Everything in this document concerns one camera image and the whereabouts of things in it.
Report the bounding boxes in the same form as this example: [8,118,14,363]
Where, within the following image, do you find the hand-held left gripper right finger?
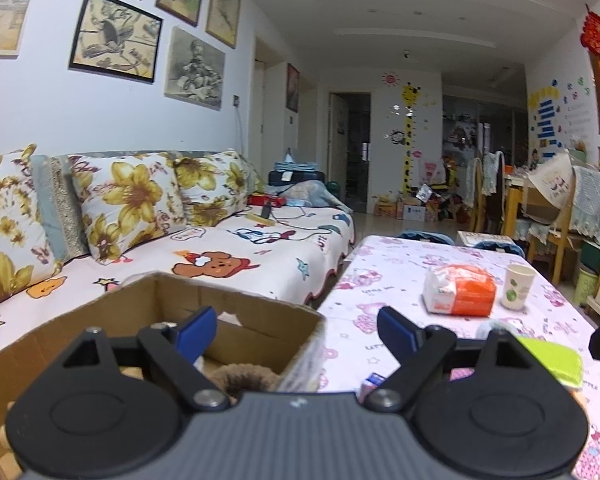
[364,306,538,411]

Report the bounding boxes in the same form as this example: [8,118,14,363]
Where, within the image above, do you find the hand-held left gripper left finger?
[55,306,231,411]

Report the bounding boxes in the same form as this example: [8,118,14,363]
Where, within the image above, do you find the green soft cloth pack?
[516,336,584,392]

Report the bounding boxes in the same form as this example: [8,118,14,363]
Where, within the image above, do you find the cardboard box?
[0,271,327,480]

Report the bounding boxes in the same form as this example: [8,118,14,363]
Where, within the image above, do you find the brown plush toy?
[209,362,281,406]

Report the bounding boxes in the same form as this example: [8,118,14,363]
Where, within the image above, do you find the pink printed tablecloth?
[318,234,600,480]

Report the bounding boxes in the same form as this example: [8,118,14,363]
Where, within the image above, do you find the small blue white box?
[361,372,387,404]

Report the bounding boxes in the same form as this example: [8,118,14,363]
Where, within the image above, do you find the green waste bin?
[576,264,600,307]

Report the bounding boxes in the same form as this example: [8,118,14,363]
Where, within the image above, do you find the orange white tissue pack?
[422,263,497,317]

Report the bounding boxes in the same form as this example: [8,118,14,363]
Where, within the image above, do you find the sofa with cartoon cover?
[0,149,357,366]

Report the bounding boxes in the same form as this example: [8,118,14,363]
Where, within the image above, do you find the blue chair back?
[398,229,454,247]
[474,239,525,262]

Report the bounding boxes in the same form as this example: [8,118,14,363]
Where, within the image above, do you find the white paper cup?
[502,263,537,310]

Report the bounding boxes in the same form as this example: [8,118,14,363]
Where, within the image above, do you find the cardboard boxes on floor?
[374,194,433,222]

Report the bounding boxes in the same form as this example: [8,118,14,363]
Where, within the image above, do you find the wooden chair with cloth cover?
[466,151,506,233]
[522,149,600,283]

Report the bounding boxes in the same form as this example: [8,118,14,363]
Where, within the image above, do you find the black suitcase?
[268,169,329,197]

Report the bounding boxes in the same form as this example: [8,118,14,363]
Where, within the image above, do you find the grey blue cushion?
[31,154,90,262]

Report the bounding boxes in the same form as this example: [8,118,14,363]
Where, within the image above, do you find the folded blue cloth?
[274,159,319,174]

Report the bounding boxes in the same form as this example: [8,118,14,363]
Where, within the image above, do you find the large floral pillow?
[0,143,65,313]

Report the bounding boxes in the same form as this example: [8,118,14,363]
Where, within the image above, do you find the pencil sketch poster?
[164,26,227,111]

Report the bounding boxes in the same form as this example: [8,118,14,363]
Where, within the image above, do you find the black framed cartoon picture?
[68,0,163,84]

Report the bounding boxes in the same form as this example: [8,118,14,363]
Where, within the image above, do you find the brown framed sketch picture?
[205,0,242,50]

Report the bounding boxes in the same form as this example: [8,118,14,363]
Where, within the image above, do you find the pale framed picture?
[0,0,32,59]

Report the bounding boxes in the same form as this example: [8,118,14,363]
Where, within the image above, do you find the giraffe height wall sticker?
[399,84,423,196]

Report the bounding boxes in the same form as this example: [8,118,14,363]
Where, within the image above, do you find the blue yellow wall note display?
[526,77,596,152]

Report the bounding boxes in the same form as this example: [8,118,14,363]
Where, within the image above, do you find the dark framed wall picture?
[285,63,301,113]

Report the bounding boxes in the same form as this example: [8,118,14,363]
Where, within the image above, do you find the red knot wall decoration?
[581,4,600,122]

